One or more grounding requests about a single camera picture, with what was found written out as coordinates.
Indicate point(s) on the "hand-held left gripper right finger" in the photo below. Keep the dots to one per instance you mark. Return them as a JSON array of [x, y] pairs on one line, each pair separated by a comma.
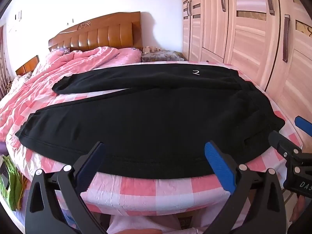
[[217, 162]]

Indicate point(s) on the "purple cloth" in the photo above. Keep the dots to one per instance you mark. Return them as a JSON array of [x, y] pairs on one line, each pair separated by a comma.
[[3, 147]]

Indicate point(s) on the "black pants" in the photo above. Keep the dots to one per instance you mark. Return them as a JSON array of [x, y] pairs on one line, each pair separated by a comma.
[[146, 117]]

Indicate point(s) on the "small wooden panel furniture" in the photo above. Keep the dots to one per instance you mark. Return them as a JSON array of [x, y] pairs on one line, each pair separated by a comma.
[[28, 65]]

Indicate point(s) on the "wooden padded headboard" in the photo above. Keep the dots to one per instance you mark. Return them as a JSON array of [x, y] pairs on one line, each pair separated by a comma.
[[102, 33]]

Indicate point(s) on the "pink quilt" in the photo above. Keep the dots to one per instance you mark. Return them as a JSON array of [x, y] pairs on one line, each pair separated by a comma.
[[73, 62]]

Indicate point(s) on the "green cloth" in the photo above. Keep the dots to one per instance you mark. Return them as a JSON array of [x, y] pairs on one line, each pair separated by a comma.
[[13, 185]]

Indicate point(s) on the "person's right hand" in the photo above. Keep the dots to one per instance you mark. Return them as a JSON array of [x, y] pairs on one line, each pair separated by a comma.
[[299, 209]]

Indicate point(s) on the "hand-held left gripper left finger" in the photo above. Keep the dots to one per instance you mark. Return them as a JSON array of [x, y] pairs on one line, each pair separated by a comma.
[[91, 162]]

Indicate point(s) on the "light wooden wardrobe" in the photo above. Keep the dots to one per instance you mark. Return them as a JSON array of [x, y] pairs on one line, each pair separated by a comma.
[[243, 41]]

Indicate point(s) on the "patterned curtain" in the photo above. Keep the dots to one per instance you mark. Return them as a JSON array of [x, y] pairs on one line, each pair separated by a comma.
[[3, 63]]

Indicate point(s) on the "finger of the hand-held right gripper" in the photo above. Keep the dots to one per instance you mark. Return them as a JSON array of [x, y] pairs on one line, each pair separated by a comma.
[[304, 125], [281, 143]]

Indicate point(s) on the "person's white shirt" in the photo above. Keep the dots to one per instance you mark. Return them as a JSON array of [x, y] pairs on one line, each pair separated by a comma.
[[146, 224]]

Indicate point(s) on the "white wall switch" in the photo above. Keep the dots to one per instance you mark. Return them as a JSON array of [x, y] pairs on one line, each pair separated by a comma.
[[18, 14]]

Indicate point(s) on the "nightstand with patterned cover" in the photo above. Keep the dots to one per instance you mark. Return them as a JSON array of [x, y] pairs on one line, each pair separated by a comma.
[[163, 56]]

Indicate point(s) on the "pink checked bed sheet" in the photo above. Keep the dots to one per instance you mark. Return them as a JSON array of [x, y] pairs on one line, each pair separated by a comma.
[[151, 191]]

